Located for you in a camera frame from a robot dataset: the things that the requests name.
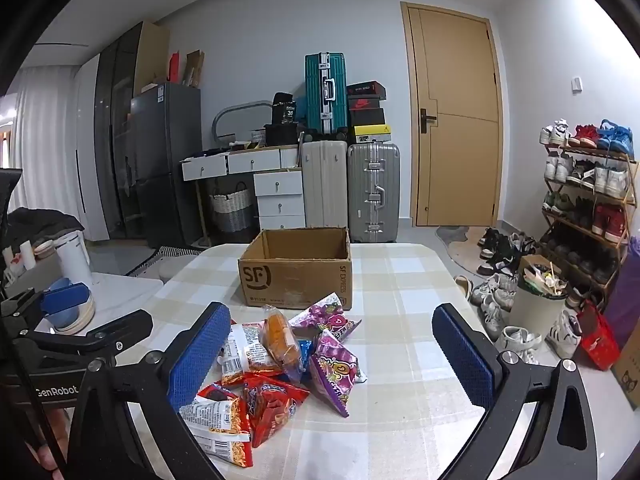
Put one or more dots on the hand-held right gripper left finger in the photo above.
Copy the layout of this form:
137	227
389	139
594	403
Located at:
200	355

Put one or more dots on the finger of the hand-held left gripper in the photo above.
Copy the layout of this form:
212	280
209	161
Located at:
120	332
65	300

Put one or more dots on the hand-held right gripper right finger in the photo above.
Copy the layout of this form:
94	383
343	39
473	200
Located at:
465	355

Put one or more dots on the red chocolate cookie packet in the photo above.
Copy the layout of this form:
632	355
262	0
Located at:
275	405
217	391

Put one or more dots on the orange cake packet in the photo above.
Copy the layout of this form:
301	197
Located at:
280	340

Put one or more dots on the blue cookie packet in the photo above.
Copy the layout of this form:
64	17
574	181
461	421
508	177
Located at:
305	349

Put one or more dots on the brown cardboard box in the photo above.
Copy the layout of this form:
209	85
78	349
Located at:
295	277

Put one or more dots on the purple snack packet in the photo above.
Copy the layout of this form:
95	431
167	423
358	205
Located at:
325	317
335	365

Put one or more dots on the person's left hand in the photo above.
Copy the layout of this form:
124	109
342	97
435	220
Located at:
47	460

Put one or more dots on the blue bowl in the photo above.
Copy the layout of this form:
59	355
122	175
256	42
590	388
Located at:
57	284

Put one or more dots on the stack of beige plates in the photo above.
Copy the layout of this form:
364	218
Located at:
77	317

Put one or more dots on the white marble side table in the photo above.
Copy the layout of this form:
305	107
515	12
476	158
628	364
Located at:
125	295

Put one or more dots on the white kettle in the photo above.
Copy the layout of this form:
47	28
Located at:
72	260

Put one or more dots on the dark jacket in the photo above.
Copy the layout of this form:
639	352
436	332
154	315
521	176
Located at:
40	225

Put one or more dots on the pile of loose sneakers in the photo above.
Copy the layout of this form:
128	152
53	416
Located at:
495	280

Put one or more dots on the white trash bin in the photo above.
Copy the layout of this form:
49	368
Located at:
535	310

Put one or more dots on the black and white patterned rug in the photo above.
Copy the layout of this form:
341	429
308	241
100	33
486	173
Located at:
165	252

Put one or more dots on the grey door mat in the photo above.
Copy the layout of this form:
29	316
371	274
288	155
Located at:
455	250

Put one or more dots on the white and grey woven basket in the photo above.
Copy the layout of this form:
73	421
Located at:
231	210

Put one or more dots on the white curtain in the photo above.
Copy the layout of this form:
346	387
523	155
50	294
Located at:
40	140

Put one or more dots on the cardboard box with cat print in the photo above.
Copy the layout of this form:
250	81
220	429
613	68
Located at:
627	370

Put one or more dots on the dark glass cabinet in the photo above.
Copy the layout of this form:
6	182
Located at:
112	135

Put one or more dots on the grey refrigerator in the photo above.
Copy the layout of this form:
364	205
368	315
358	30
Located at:
165	160

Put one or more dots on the purple bag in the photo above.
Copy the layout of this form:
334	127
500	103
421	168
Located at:
625	290

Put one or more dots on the white desk with drawers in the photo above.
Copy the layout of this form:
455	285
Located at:
277	187

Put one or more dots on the wooden shoe rack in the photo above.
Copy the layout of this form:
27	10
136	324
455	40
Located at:
620	247

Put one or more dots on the silver suitcase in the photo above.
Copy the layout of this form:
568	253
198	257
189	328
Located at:
372	190

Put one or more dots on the wooden door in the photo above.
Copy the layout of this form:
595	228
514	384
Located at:
460	160

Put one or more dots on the beige suitcase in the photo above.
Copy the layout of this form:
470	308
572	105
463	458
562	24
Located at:
325	185

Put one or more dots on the small white basket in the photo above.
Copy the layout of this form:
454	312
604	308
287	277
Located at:
259	136

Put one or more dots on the rows of assorted shoes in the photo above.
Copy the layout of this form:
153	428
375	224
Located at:
605	175

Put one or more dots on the black storage box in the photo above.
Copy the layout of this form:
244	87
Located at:
282	134

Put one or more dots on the yellow and black shoebox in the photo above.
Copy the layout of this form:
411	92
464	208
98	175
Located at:
370	133

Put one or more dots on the red paper bag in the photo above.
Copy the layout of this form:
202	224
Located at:
174	67

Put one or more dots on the black bag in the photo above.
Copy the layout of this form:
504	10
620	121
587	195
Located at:
285	107

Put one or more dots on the brown cardboard sheet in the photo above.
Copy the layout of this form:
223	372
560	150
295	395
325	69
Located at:
194	67

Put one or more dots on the red and black shoebox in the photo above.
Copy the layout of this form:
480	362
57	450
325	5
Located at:
367	104

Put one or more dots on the teal suitcase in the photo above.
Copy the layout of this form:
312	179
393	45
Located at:
317	90

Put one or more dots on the grey oval frame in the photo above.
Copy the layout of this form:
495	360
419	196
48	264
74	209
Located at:
235	106

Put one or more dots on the white wall switch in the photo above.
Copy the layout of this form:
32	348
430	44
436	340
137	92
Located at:
577	83

